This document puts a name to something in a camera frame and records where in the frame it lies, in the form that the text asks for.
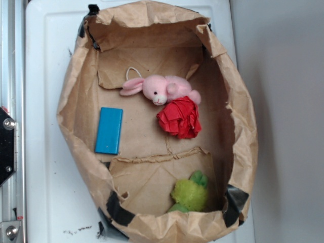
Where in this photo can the green plush animal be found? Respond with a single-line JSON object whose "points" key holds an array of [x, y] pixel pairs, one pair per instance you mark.
{"points": [[190, 195]]}

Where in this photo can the brown paper bag bin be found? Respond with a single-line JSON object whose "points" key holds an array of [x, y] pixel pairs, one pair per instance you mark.
{"points": [[132, 189]]}

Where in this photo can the pink plush bunny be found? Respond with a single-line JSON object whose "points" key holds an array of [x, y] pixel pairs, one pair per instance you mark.
{"points": [[158, 89]]}

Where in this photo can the blue rectangular block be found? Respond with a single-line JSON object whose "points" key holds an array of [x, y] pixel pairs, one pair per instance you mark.
{"points": [[109, 130]]}

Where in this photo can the black mounting bracket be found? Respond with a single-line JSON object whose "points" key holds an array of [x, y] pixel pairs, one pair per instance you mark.
{"points": [[7, 146]]}

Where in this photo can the aluminium frame rail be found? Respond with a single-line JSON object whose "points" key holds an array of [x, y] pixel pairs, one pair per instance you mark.
{"points": [[13, 193]]}

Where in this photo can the silver corner bracket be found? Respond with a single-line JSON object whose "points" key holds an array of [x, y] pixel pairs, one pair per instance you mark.
{"points": [[11, 232]]}

